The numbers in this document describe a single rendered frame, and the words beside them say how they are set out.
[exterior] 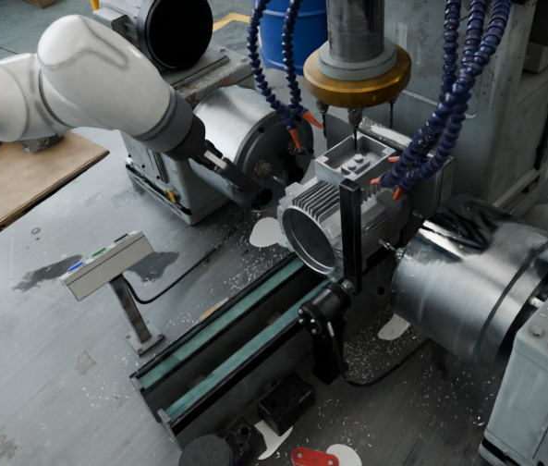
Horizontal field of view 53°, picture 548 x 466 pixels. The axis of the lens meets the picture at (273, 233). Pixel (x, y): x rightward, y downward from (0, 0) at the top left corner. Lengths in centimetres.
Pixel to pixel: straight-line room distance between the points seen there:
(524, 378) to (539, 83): 58
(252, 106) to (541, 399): 78
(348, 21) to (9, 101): 49
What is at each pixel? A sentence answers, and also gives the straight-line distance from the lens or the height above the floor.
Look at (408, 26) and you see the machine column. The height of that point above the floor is 131.
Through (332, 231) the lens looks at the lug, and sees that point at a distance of 101.
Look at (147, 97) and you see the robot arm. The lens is 73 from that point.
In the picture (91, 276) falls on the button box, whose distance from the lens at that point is 108.
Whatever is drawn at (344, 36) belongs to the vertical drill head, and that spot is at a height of 140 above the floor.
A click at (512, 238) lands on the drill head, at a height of 116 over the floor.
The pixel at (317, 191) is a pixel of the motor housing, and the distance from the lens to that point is 106.
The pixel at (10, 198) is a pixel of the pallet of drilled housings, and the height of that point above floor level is 15.
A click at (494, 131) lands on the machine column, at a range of 112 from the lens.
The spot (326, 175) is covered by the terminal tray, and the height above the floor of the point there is 112.
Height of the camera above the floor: 180
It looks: 45 degrees down
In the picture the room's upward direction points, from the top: 10 degrees counter-clockwise
